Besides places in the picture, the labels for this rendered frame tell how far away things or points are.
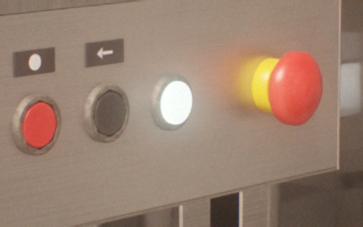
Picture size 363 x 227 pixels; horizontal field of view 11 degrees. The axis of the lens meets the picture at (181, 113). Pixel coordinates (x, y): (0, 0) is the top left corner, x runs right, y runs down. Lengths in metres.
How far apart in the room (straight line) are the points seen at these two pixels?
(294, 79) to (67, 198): 0.15
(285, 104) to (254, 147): 0.04
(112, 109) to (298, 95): 0.12
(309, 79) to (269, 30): 0.04
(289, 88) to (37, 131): 0.17
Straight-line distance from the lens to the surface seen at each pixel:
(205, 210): 1.24
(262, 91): 1.02
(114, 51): 0.94
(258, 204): 1.28
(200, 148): 1.00
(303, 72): 1.02
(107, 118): 0.94
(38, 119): 0.91
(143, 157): 0.97
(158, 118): 0.97
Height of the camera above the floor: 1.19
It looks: 9 degrees down
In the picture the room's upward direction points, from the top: straight up
